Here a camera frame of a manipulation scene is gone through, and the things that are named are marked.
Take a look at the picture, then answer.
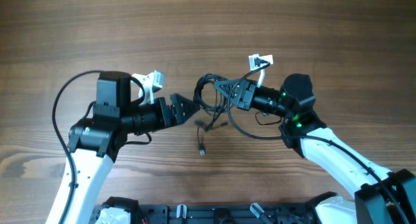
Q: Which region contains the black usb cable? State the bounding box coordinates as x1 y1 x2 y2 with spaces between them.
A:
193 73 233 156

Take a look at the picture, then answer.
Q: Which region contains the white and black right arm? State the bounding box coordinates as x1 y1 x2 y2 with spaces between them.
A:
214 73 415 223

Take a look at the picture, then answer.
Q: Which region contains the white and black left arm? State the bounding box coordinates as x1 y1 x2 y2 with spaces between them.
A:
47 70 200 223

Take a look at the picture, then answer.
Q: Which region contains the black right camera cable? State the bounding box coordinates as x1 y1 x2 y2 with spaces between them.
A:
226 60 410 224

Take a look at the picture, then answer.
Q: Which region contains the black camera cable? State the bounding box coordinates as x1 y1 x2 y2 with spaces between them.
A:
51 69 105 224
226 60 410 224

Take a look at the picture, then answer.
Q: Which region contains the black left camera cable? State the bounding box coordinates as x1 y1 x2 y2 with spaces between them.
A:
51 69 105 224

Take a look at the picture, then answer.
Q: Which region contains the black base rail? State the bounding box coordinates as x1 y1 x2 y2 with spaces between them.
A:
140 203 320 224

